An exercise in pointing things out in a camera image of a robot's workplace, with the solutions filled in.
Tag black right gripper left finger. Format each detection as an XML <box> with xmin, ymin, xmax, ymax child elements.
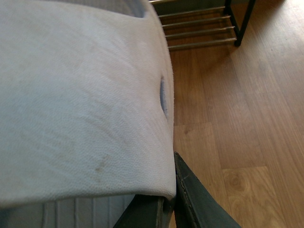
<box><xmin>114</xmin><ymin>195</ymin><xmax>176</xmax><ymax>228</ymax></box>

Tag light blue slipper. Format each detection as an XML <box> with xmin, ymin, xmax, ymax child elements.
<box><xmin>0</xmin><ymin>0</ymin><xmax>176</xmax><ymax>228</ymax></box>

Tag black metal shoe rack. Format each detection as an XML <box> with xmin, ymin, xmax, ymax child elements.
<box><xmin>158</xmin><ymin>0</ymin><xmax>256</xmax><ymax>51</ymax></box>

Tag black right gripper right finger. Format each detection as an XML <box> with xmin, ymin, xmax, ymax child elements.
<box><xmin>174</xmin><ymin>152</ymin><xmax>240</xmax><ymax>228</ymax></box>

